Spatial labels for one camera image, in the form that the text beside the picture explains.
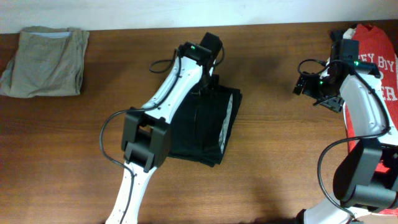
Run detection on black shorts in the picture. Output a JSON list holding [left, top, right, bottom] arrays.
[[169, 85, 243, 167]]

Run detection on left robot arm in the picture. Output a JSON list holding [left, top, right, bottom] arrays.
[[104, 32, 224, 223]]

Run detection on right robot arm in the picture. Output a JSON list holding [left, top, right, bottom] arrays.
[[293, 39, 397, 223]]

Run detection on dark garment at table corner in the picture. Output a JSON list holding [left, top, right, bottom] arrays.
[[330, 30, 345, 42]]

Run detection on red soccer t-shirt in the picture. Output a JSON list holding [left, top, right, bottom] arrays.
[[345, 24, 398, 217]]

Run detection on folded khaki shorts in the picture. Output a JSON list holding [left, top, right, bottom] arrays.
[[1, 26, 90, 98]]

